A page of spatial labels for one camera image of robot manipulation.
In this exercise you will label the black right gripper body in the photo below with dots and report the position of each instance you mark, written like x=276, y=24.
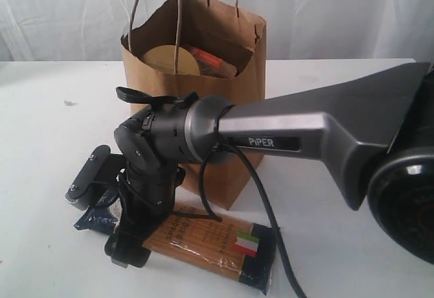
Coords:
x=147, y=198

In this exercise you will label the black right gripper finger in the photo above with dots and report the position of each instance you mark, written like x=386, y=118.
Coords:
x=137, y=255
x=116, y=248

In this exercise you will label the spaghetti packet dark blue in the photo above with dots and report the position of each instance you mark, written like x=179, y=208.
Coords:
x=233, y=248

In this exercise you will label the glass jar gold lid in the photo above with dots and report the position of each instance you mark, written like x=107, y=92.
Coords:
x=162, y=58

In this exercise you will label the brown kraft pouch orange label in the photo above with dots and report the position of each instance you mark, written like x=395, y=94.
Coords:
x=210, y=65

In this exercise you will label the brown paper bag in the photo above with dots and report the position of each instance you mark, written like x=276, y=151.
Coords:
x=217, y=28

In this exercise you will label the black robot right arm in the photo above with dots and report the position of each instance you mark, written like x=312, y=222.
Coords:
x=373, y=134

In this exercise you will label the small white paper scrap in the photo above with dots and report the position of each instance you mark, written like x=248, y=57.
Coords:
x=69, y=103

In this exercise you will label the white curtain backdrop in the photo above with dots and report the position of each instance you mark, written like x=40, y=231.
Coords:
x=296, y=29

